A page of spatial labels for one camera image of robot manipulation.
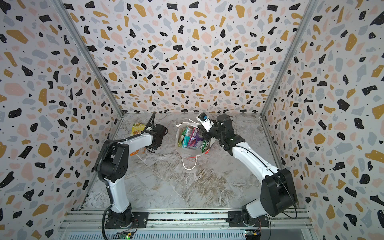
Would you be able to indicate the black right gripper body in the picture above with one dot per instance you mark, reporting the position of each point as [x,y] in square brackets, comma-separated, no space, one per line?
[215,133]

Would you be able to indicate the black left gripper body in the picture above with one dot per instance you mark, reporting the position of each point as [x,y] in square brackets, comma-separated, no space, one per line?
[156,147]

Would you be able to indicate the yellow green snack packet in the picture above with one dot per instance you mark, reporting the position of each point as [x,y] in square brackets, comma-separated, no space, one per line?
[137,128]

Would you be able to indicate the orange snack packet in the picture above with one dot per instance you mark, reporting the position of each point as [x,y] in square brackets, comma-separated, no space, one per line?
[134,153]

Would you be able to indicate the red paper bag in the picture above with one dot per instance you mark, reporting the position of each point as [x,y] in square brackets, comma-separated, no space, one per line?
[191,153]

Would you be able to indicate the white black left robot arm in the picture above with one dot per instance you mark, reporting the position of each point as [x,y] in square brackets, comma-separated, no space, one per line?
[112,165]

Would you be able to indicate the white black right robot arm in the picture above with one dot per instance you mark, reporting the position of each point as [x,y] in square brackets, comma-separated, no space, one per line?
[278,191]

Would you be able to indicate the purple snack packet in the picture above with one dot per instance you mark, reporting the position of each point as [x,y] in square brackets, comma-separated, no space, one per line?
[196,140]

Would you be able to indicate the right circuit board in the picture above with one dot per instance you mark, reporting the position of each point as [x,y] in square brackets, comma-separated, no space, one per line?
[253,235]

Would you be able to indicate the small green circuit board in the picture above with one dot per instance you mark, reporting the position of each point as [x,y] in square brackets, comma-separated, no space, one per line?
[124,236]

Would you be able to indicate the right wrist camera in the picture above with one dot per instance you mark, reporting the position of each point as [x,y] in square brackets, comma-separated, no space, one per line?
[205,121]

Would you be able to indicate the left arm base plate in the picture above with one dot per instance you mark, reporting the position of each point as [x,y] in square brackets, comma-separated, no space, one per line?
[135,220]

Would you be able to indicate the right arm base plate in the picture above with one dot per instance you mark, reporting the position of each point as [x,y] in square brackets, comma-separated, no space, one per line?
[241,219]

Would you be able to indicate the aluminium left corner post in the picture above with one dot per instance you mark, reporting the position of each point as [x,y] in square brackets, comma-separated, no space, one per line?
[65,16]

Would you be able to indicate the aluminium corner post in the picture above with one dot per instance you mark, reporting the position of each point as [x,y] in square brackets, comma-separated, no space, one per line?
[65,16]
[312,4]

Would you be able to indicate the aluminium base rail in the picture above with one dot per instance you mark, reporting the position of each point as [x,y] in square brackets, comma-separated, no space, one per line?
[187,224]

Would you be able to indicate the aluminium right corner post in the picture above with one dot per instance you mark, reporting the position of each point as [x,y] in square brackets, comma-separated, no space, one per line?
[312,4]

